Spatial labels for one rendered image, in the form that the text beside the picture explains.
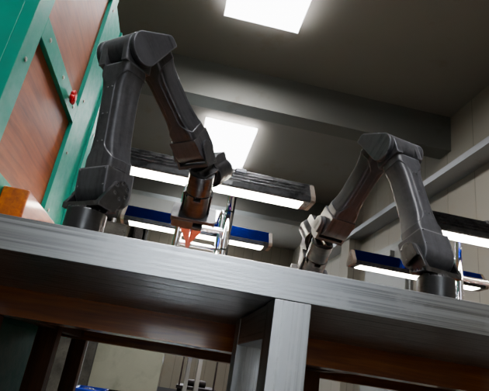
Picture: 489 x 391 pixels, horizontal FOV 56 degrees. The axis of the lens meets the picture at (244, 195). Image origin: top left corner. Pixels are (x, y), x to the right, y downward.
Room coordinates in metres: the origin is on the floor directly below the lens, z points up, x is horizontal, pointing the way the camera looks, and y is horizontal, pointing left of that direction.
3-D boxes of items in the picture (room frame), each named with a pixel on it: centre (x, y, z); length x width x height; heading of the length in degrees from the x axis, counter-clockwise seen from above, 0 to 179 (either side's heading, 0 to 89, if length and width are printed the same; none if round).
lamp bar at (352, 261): (1.92, -0.80, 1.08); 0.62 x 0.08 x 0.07; 97
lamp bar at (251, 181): (1.25, 0.10, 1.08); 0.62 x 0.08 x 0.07; 97
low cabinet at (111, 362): (7.99, 1.76, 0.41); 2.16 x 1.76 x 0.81; 6
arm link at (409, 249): (0.78, -0.35, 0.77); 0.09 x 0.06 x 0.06; 111
